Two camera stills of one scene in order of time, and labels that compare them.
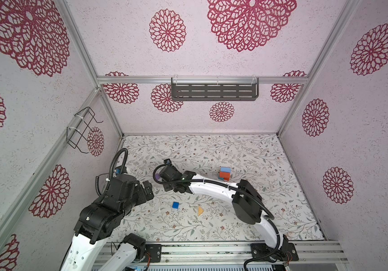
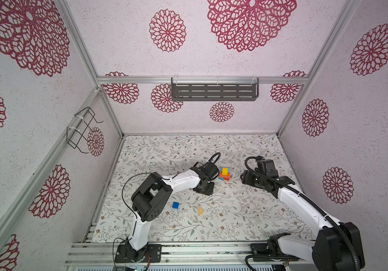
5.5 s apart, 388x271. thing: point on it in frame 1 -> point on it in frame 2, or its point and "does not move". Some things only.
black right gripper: [166, 187] -> [247, 175]
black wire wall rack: [77, 135] does not move
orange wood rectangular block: [226, 175] does not move
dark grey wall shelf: [215, 89] does not move
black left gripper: [143, 197] -> [209, 191]
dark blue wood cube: [175, 205] does not move
